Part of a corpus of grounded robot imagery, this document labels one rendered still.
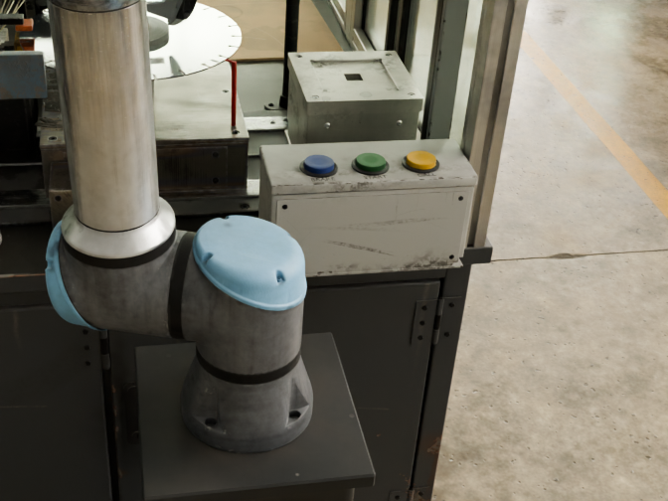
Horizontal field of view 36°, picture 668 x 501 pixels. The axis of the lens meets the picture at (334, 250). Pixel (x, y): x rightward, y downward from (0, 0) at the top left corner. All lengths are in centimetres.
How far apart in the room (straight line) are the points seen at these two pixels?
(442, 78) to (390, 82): 16
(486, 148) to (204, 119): 43
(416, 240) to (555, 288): 140
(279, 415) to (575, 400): 139
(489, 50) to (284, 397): 53
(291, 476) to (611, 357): 157
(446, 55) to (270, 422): 60
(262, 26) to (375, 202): 89
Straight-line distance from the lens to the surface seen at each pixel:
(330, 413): 119
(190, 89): 166
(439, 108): 149
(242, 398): 111
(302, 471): 113
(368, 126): 156
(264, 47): 207
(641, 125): 375
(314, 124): 154
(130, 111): 96
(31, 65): 143
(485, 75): 136
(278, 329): 106
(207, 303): 104
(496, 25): 134
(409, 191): 136
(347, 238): 137
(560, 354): 256
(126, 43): 93
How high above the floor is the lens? 156
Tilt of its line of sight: 34 degrees down
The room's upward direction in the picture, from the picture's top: 5 degrees clockwise
